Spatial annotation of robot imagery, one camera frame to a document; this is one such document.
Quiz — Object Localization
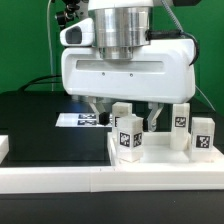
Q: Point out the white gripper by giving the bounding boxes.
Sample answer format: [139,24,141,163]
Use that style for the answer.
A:
[60,18,195,131]

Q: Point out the white square table top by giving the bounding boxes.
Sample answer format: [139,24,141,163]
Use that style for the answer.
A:
[107,132,224,166]

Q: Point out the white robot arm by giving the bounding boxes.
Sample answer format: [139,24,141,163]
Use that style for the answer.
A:
[60,0,200,131]

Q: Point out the white sheet with markers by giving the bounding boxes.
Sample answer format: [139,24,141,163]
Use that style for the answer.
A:
[55,112,114,129]

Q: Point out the white U-shaped fence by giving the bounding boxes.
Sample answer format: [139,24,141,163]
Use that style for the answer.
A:
[0,133,224,195]

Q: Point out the black cables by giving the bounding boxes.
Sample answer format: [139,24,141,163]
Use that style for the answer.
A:
[18,74,63,93]

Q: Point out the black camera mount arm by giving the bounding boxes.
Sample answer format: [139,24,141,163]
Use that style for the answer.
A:
[55,0,89,30]

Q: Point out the white thin cable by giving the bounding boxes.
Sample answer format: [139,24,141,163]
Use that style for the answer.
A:
[46,0,56,92]

